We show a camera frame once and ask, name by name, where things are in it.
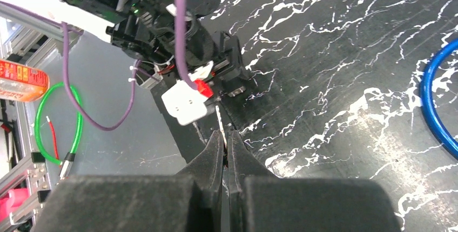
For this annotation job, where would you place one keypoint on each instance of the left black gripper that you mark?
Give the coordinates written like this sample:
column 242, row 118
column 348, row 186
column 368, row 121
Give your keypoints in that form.
column 227, row 63

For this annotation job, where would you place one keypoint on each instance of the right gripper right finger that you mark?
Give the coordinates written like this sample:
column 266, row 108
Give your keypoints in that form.
column 260, row 201

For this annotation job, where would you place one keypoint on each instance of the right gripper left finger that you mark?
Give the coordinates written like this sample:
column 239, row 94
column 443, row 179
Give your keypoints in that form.
column 187, row 201

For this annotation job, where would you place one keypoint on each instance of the black cable padlock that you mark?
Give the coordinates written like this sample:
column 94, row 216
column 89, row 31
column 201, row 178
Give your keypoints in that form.
column 235, row 91

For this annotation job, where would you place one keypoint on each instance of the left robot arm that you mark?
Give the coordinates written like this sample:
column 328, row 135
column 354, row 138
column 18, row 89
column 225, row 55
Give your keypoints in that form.
column 146, row 28

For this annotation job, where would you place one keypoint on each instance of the pink plastic object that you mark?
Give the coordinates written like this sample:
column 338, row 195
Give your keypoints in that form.
column 12, row 200

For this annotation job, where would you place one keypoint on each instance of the orange drink bottle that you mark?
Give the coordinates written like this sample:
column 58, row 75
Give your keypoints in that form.
column 22, row 83

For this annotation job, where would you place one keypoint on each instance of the green cable lock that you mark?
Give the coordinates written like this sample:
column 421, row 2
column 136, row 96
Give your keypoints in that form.
column 57, row 131

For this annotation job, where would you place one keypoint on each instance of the blue cable lock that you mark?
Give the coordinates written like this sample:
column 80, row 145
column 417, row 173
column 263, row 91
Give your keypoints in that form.
column 436, row 93

